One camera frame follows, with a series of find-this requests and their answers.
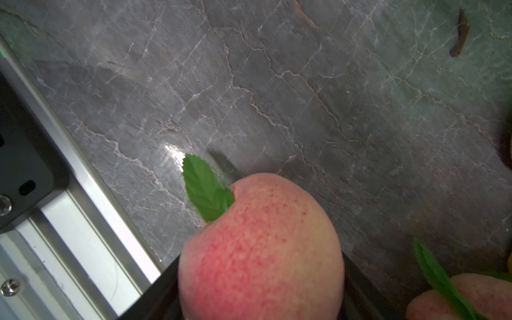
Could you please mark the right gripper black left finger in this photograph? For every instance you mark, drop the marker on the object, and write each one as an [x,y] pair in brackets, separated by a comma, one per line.
[161,300]

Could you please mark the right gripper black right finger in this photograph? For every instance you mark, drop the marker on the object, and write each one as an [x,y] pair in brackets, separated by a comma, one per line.
[361,298]

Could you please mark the pink peach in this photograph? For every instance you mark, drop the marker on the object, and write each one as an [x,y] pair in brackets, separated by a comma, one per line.
[483,295]
[267,250]

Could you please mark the aluminium front rail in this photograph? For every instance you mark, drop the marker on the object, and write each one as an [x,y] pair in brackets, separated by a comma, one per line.
[77,257]

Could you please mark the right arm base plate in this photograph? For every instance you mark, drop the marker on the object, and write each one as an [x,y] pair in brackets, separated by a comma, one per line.
[33,172]

